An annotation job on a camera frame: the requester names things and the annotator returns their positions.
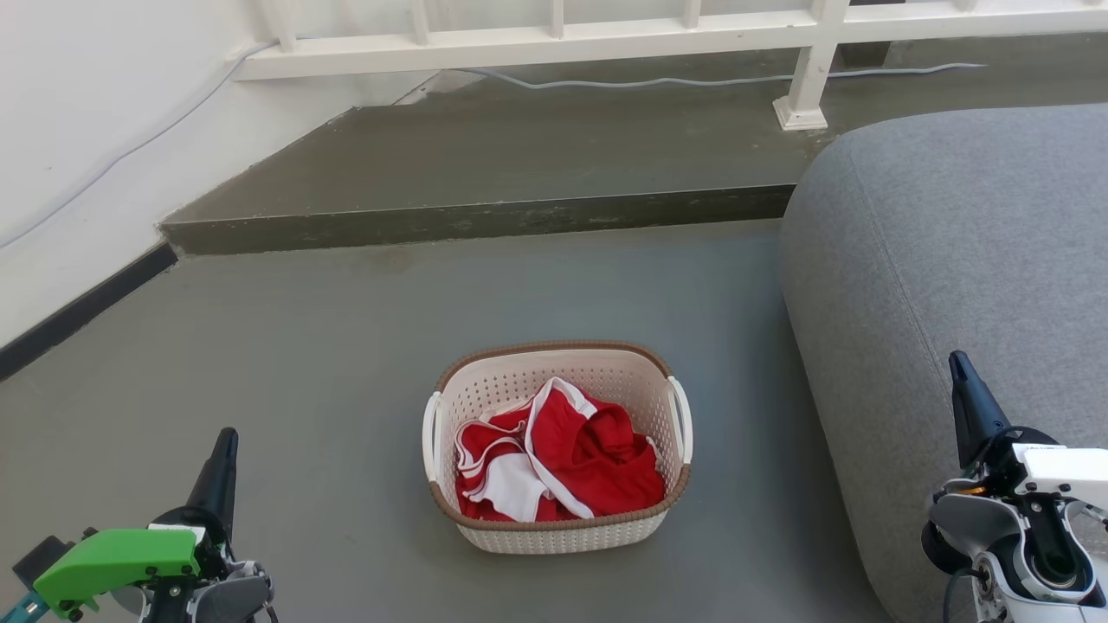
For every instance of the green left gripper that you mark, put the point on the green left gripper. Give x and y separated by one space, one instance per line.
121 558

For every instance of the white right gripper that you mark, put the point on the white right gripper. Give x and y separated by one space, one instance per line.
1060 472

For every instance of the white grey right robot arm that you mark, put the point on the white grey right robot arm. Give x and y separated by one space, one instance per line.
1030 554

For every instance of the cream woven plastic basket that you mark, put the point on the cream woven plastic basket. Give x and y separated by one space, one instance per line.
554 536

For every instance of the red and white garment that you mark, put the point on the red and white garment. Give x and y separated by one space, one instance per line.
589 454

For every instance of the grey fabric sofa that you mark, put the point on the grey fabric sofa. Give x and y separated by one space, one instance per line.
952 242

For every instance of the black baseboard strip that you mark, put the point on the black baseboard strip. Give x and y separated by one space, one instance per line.
86 305

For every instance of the teal connector piece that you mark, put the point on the teal connector piece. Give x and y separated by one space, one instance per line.
22 610

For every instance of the raised concrete step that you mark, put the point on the raised concrete step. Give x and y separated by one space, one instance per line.
519 156

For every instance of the white wooden railing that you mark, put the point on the white wooden railing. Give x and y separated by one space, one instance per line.
554 43

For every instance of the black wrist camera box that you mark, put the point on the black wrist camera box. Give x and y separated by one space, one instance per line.
39 558

